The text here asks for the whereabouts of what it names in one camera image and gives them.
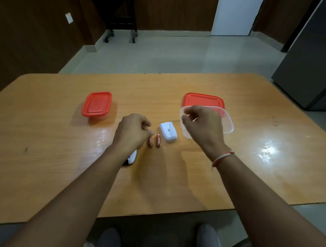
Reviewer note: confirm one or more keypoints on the person's right hand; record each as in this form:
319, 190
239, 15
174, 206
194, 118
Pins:
206, 127

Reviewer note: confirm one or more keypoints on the person's left hand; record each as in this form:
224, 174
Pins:
128, 132

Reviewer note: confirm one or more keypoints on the person's left thumb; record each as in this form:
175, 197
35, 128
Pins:
149, 133

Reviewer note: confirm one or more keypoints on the person's right thumb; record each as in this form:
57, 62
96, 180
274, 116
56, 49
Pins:
185, 126

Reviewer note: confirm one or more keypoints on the person's right forearm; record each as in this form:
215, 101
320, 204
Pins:
259, 203

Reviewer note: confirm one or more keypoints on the person's left forearm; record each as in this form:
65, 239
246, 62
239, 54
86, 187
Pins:
76, 198

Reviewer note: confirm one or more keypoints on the orange battery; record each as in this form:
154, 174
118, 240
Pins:
150, 143
158, 141

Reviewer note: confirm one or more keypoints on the white plastic device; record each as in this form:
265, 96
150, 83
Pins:
169, 132

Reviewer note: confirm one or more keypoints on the white and black device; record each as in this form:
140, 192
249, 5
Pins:
131, 159

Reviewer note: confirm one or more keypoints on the red plastic lid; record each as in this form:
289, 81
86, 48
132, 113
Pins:
203, 99

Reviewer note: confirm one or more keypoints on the clear plastic container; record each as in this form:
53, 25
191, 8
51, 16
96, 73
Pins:
228, 126

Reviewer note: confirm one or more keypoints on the red and white thread wristband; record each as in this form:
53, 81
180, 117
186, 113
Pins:
221, 159

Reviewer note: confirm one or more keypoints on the small container with red lid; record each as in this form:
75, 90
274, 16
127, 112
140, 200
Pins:
97, 104

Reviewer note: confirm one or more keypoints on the grey shoe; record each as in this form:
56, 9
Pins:
208, 236
108, 238

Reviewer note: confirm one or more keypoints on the white door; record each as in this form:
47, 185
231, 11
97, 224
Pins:
235, 16

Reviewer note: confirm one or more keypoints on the black stand with casters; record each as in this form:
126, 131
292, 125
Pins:
119, 15

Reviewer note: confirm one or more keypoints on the grey metal cabinet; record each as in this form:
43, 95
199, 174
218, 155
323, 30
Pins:
303, 63

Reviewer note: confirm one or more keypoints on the white wall switch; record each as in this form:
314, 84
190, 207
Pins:
69, 18

